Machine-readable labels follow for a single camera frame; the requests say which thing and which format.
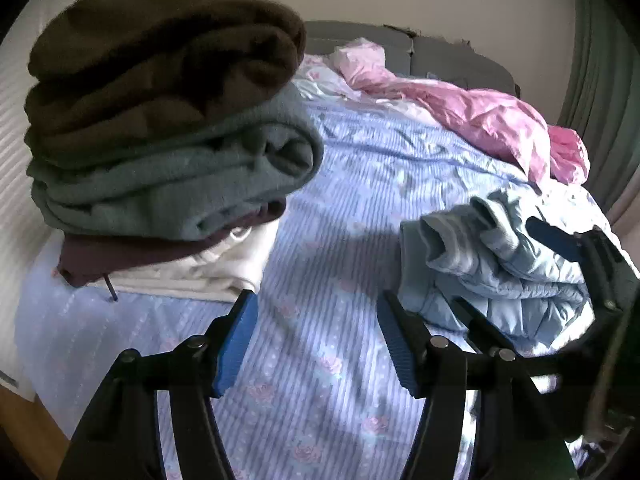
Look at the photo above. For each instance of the pink duvet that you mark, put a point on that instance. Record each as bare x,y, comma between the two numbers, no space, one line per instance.
496,123

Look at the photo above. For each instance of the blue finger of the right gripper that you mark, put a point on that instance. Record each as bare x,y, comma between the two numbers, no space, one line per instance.
568,246
482,334

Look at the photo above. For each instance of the grey-green folded garment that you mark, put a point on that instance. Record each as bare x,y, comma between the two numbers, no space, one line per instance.
188,188

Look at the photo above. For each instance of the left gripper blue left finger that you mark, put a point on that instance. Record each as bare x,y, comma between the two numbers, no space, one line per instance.
118,436

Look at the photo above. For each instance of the cream folded garment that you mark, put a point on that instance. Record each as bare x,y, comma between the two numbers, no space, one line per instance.
218,273

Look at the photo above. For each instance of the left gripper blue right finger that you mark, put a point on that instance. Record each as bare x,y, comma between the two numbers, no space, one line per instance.
436,370

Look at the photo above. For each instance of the light blue quilted pants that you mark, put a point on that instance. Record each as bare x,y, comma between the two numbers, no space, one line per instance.
482,252

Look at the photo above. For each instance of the dark brown folded garment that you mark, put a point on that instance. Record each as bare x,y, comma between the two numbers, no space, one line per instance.
116,74

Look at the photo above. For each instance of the pink crumpled pillow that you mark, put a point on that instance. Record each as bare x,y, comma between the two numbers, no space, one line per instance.
569,160

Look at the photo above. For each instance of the blue floral striped bedsheet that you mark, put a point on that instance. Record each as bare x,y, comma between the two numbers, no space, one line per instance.
317,395

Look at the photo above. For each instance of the maroon folded garment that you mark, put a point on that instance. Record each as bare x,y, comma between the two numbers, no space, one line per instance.
85,259

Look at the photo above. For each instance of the light floral blanket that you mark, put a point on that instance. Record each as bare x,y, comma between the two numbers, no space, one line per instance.
316,79

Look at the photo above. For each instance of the dark green curtain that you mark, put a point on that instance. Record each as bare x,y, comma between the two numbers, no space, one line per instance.
602,99

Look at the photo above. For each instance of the grey padded headboard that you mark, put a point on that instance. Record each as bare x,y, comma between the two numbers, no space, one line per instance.
410,54

